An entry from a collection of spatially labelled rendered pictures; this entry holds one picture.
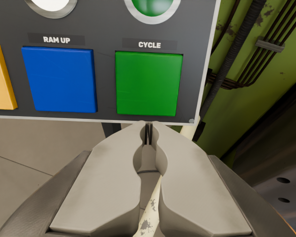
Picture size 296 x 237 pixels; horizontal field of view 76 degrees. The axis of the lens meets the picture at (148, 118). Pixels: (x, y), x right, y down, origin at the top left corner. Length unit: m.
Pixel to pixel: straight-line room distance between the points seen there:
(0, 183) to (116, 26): 1.32
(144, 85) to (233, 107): 0.46
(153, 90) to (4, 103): 0.18
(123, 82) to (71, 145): 1.17
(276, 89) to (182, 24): 0.41
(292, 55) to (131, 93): 0.39
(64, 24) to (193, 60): 0.14
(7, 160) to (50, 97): 1.25
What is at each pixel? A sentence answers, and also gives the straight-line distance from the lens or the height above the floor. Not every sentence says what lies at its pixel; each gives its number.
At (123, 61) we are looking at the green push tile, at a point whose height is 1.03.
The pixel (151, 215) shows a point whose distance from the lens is 0.54.
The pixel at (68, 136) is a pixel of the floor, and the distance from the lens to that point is 1.41.
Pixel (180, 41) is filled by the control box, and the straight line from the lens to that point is 0.23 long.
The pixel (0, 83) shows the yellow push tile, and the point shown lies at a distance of 0.28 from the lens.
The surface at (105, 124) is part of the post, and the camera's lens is 0.54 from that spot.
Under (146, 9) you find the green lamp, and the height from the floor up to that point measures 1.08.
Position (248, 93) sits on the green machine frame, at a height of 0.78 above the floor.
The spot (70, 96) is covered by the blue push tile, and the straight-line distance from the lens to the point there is 0.25.
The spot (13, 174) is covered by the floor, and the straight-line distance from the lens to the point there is 1.44.
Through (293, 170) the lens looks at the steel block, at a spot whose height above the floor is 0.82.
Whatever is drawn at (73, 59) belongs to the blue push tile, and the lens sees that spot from 0.23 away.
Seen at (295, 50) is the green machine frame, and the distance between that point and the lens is 0.52.
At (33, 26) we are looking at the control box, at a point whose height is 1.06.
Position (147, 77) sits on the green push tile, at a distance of 0.22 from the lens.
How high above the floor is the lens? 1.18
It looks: 57 degrees down
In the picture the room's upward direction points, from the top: 5 degrees clockwise
